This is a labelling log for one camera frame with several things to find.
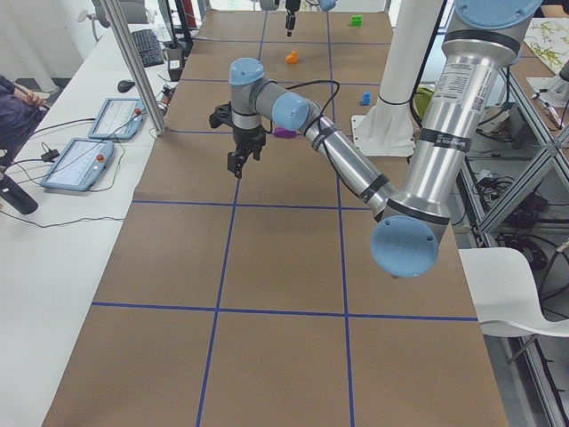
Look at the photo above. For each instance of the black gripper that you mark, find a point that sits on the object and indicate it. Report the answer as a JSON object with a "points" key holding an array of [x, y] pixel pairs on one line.
{"points": [[291, 9], [248, 137]]}

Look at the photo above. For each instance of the orange trapezoid block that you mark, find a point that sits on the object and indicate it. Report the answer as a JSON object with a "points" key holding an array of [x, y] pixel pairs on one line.
{"points": [[292, 57]]}

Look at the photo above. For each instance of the purple trapezoid block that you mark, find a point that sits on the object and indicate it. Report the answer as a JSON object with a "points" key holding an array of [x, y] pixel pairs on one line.
{"points": [[283, 133]]}

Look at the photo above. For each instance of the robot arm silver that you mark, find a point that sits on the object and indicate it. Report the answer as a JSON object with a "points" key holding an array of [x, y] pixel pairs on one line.
{"points": [[483, 38]]}

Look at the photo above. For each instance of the green block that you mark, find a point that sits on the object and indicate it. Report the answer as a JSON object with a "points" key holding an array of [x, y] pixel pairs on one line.
{"points": [[356, 20]]}

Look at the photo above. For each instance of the far blue teach pendant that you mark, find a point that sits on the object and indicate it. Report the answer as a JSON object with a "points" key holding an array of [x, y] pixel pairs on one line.
{"points": [[119, 118]]}

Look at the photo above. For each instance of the blue teach pendant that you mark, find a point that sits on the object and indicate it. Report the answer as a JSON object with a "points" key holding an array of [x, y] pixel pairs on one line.
{"points": [[119, 118], [79, 165]]}

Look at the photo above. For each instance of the black computer mouse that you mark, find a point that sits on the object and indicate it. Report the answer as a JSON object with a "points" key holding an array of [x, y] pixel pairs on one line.
{"points": [[124, 86]]}

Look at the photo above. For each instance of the black keyboard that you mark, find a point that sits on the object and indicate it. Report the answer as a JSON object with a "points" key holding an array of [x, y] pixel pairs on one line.
{"points": [[148, 47]]}

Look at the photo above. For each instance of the near blue teach pendant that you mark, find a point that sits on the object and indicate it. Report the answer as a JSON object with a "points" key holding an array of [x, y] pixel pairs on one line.
{"points": [[79, 165]]}

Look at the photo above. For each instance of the seated person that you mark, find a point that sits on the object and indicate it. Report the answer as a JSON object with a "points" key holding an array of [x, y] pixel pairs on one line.
{"points": [[22, 110]]}

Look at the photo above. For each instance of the black bottle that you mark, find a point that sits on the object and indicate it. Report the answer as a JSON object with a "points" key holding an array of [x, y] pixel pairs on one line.
{"points": [[16, 196]]}

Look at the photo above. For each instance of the white chair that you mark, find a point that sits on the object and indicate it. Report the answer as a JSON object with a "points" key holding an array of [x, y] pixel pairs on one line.
{"points": [[504, 293]]}

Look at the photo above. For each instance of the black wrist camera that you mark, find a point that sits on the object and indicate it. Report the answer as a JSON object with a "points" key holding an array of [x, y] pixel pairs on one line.
{"points": [[222, 115]]}

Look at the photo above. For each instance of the aluminium frame post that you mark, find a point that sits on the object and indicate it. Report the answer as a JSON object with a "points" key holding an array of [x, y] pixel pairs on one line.
{"points": [[118, 23]]}

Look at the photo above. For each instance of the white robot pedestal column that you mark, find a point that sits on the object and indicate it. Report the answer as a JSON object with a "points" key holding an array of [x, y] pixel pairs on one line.
{"points": [[387, 129]]}

